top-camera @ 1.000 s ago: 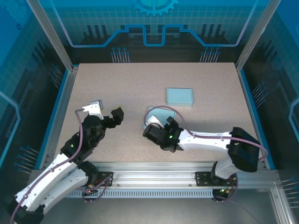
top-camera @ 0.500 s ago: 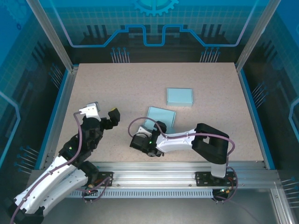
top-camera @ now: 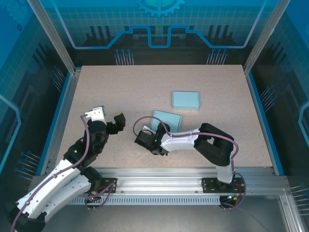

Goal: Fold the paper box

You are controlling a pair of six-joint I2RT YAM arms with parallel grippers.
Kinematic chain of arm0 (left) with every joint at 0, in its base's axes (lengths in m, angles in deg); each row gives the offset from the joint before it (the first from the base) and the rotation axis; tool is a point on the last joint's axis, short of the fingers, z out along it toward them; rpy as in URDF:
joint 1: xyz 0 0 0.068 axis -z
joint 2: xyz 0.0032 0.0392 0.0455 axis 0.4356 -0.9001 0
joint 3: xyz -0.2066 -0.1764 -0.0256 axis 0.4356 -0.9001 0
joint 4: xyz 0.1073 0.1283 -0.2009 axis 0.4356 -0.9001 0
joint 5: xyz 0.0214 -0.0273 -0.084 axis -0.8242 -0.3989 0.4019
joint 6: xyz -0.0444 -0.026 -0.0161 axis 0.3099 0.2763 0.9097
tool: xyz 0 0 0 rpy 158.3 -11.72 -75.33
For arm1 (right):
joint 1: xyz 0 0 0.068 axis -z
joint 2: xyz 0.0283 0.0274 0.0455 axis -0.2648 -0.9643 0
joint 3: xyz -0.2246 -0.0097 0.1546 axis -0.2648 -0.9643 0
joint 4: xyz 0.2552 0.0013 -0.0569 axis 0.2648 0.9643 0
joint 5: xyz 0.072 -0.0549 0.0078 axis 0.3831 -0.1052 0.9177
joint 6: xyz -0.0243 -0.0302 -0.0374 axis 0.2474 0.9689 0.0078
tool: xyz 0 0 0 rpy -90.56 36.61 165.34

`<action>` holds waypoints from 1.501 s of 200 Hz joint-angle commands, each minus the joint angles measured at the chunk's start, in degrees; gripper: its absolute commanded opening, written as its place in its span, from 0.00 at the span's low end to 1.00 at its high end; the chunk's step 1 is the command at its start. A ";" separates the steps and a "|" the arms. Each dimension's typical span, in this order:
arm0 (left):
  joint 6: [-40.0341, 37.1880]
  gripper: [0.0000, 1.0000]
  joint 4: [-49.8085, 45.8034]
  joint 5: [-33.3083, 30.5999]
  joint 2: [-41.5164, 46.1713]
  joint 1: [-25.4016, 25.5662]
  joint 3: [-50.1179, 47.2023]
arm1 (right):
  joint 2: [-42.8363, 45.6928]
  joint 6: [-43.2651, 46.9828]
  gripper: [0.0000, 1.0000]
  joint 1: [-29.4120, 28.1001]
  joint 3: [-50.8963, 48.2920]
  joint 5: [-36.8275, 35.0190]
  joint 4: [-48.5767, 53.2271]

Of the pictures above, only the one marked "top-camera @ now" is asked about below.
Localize grey metal shelf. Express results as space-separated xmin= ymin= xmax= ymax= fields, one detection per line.
xmin=31 ymin=204 xmax=289 ymax=232

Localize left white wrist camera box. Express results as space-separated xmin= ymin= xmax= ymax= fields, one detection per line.
xmin=84 ymin=105 xmax=107 ymax=121

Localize aluminium corner post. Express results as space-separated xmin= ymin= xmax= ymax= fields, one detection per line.
xmin=26 ymin=0 xmax=82 ymax=75
xmin=242 ymin=0 xmax=292 ymax=75

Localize aluminium frame rail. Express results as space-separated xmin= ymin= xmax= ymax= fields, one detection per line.
xmin=28 ymin=166 xmax=292 ymax=195

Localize slotted grey cable duct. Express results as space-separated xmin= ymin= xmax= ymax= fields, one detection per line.
xmin=38 ymin=196 xmax=222 ymax=205

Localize aluminium side rail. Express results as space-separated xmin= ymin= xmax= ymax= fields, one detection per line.
xmin=40 ymin=70 xmax=82 ymax=176

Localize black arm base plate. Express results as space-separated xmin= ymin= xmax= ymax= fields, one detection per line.
xmin=73 ymin=177 xmax=119 ymax=194
xmin=200 ymin=177 xmax=247 ymax=194

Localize pale blue paper box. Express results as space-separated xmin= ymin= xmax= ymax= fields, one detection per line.
xmin=150 ymin=110 xmax=183 ymax=133
xmin=171 ymin=90 xmax=200 ymax=112

